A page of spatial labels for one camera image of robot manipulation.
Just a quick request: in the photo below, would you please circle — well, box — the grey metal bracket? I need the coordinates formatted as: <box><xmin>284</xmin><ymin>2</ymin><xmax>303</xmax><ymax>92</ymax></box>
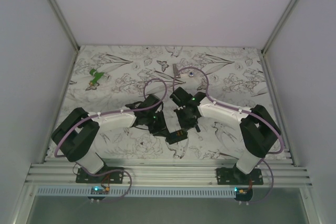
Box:
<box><xmin>172</xmin><ymin>63</ymin><xmax>181</xmax><ymax>78</ymax></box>

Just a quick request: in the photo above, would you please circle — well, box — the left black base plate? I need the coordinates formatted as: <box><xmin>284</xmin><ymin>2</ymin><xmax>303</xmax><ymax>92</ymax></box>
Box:
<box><xmin>76</xmin><ymin>166</ymin><xmax>124</xmax><ymax>184</ymax></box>

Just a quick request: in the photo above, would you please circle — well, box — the green plastic connector part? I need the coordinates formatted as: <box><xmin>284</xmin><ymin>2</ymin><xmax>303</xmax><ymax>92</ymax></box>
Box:
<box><xmin>89</xmin><ymin>69</ymin><xmax>104</xmax><ymax>86</ymax></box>

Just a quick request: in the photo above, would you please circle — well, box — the black fuse box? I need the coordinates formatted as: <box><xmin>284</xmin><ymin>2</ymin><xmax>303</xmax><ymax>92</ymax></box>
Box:
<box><xmin>166</xmin><ymin>130</ymin><xmax>188</xmax><ymax>145</ymax></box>

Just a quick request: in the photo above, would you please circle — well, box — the purple cable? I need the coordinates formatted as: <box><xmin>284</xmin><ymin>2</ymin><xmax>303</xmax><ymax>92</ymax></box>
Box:
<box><xmin>172</xmin><ymin>67</ymin><xmax>286</xmax><ymax>206</ymax></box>
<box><xmin>54</xmin><ymin>78</ymin><xmax>169</xmax><ymax>204</ymax></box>

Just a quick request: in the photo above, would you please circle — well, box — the right small circuit board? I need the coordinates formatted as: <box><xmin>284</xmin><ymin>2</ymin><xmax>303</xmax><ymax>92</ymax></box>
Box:
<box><xmin>234</xmin><ymin>188</ymin><xmax>253</xmax><ymax>202</ymax></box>

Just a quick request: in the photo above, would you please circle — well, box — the black handled hammer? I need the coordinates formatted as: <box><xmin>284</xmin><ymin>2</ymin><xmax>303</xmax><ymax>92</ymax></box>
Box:
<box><xmin>195</xmin><ymin>125</ymin><xmax>201</xmax><ymax>132</ymax></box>

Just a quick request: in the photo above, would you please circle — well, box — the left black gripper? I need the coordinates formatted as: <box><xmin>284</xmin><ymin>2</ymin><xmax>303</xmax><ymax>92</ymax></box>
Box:
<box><xmin>145</xmin><ymin>110</ymin><xmax>170</xmax><ymax>137</ymax></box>

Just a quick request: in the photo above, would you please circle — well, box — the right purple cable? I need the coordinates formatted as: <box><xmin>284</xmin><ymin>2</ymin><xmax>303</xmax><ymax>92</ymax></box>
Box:
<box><xmin>172</xmin><ymin>67</ymin><xmax>286</xmax><ymax>206</ymax></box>

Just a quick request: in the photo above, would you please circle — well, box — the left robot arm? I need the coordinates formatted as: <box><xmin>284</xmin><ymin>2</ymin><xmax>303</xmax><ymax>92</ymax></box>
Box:
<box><xmin>51</xmin><ymin>94</ymin><xmax>162</xmax><ymax>183</ymax></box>

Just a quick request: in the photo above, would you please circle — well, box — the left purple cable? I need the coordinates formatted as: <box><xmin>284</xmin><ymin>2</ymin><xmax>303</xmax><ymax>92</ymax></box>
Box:
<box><xmin>54</xmin><ymin>78</ymin><xmax>169</xmax><ymax>204</ymax></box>

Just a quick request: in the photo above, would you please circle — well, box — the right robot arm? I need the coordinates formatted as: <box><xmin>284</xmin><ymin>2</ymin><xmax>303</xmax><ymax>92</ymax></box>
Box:
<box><xmin>170</xmin><ymin>87</ymin><xmax>281</xmax><ymax>185</ymax></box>

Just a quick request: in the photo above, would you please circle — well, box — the floral patterned table mat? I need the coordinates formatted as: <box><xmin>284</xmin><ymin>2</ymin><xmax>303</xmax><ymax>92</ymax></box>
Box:
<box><xmin>58</xmin><ymin>46</ymin><xmax>274</xmax><ymax>160</ymax></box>

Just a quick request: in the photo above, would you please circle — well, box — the white slotted cable duct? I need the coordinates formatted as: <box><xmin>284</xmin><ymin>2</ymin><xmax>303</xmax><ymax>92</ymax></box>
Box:
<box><xmin>36</xmin><ymin>186</ymin><xmax>235</xmax><ymax>198</ymax></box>

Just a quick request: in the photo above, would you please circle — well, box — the left small circuit board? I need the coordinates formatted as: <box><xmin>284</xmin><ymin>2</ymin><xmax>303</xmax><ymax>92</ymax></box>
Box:
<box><xmin>88</xmin><ymin>186</ymin><xmax>109</xmax><ymax>201</ymax></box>

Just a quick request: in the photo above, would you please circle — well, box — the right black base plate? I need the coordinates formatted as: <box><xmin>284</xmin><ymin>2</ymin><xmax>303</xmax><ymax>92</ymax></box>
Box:
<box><xmin>216</xmin><ymin>167</ymin><xmax>264</xmax><ymax>185</ymax></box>

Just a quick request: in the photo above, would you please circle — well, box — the aluminium front rail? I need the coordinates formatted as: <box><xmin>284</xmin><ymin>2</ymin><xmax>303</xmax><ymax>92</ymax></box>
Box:
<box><xmin>25</xmin><ymin>162</ymin><xmax>312</xmax><ymax>188</ymax></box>

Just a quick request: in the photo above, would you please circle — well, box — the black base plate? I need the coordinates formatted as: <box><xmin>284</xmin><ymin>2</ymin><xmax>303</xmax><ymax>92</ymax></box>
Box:
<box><xmin>216</xmin><ymin>167</ymin><xmax>264</xmax><ymax>185</ymax></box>
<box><xmin>76</xmin><ymin>166</ymin><xmax>124</xmax><ymax>184</ymax></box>

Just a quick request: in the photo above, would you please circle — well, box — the small circuit board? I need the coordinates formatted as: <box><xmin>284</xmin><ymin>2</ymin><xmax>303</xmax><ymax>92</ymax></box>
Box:
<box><xmin>234</xmin><ymin>188</ymin><xmax>253</xmax><ymax>202</ymax></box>
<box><xmin>88</xmin><ymin>186</ymin><xmax>109</xmax><ymax>201</ymax></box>

